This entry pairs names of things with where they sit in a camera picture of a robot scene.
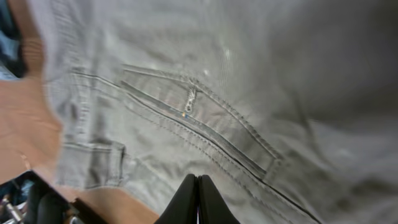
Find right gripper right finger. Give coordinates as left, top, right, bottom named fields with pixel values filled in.
left=198, top=175, right=239, bottom=224

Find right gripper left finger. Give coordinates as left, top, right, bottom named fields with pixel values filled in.
left=155, top=174, right=198, bottom=224

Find grey shorts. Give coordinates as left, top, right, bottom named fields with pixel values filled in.
left=29, top=0, right=397, bottom=223

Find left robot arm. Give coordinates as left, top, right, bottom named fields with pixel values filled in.
left=1, top=170, right=106, bottom=224

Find folded blue denim jeans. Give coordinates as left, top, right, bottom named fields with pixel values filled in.
left=1, top=0, right=26, bottom=80

